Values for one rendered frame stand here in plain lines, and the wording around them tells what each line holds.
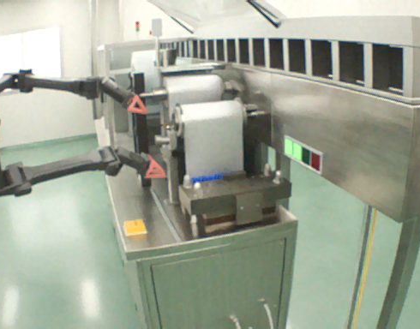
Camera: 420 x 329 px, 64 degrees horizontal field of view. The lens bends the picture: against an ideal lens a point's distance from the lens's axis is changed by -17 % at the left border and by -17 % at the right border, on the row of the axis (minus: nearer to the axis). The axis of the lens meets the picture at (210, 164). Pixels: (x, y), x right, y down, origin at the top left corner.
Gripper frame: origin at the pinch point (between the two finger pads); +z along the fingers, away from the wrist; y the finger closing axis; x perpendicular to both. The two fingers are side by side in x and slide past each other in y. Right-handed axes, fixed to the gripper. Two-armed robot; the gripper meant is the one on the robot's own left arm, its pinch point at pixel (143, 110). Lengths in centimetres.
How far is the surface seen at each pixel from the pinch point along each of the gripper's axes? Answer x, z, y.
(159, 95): 8.9, 6.6, -20.5
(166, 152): -8.3, 17.8, 0.0
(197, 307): -51, 52, 32
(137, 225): -35.5, 17.9, 18.5
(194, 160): -4.7, 26.4, 7.4
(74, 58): -3, -43, -549
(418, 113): 38, 30, 92
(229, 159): 3.3, 38.4, 7.5
